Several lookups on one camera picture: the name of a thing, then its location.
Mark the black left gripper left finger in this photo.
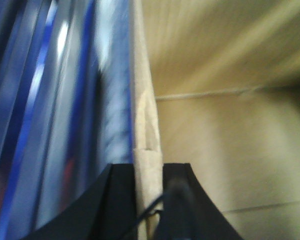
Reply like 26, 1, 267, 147
25, 163, 138, 240

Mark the blue plastic bin left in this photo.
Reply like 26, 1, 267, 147
0, 0, 133, 240

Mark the black cable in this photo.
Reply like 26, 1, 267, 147
122, 182, 191, 240

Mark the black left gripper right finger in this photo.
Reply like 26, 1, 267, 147
148, 163, 242, 240

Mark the brown cardboard carton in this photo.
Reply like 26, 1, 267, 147
133, 0, 300, 240

